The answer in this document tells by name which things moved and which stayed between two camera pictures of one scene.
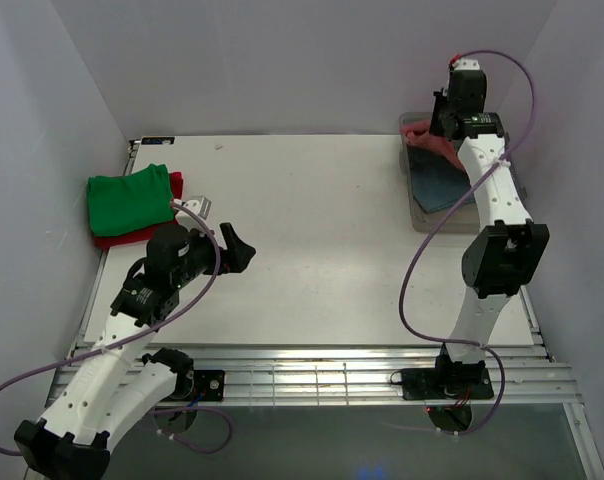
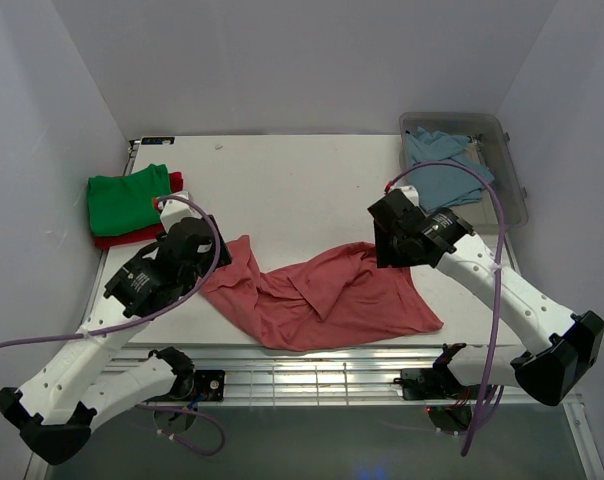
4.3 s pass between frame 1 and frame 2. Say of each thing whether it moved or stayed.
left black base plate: stayed
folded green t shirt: stayed
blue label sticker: stayed
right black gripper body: moved
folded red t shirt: stayed
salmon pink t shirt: moved
